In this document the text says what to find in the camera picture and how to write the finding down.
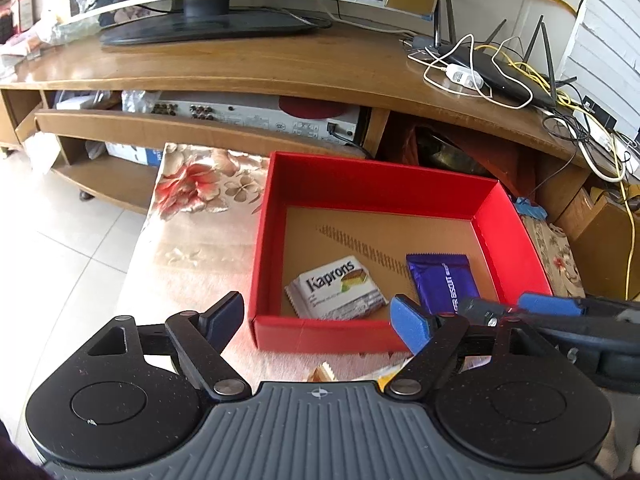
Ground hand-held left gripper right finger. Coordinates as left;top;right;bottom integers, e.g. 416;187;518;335
385;295;556;401

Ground blue plastic object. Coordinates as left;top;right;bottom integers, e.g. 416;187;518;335
515;197;551;221

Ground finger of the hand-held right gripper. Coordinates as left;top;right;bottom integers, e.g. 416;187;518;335
519;292;640;317
459;297;521;326

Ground picture frame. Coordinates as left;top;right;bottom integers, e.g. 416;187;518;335
17;0;36;33

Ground black cables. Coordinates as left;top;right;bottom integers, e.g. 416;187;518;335
542;105;601;161

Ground floral table cloth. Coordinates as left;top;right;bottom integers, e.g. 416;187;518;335
112;142;586;391

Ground red cardboard box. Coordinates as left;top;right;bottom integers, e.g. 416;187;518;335
247;151;555;353

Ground white slatted panel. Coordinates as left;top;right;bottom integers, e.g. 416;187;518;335
557;0;640;136

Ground black router with antennas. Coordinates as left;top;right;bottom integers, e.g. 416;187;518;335
425;0;581;111

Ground silver audio receiver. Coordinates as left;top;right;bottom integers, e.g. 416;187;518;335
150;91;363;147

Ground blue and white box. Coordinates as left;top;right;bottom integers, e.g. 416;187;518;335
105;141;163;167

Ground clear plastic bag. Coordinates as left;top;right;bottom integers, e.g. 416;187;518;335
121;90;161;113

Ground wooden television stand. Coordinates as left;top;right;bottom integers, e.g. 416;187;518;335
0;25;640;301

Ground white power strip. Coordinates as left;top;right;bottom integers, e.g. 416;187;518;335
595;125;640;176

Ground brown wooden box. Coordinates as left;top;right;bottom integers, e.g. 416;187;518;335
552;187;640;301

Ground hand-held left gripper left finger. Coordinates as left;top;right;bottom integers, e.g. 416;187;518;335
85;291;252;402

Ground yellow snack packet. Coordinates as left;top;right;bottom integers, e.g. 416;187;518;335
367;360;416;391

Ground white power adapter with cable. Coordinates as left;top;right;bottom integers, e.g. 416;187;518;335
407;35;493;98

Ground thick white cable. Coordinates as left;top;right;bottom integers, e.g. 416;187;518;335
577;110;628;183

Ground white wafer packet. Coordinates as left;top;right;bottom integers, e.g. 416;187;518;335
284;256;390;321

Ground flat screen television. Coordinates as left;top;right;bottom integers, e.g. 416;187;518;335
65;0;396;47

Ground purple biscuit packet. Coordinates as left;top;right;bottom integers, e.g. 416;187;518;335
406;253;482;317

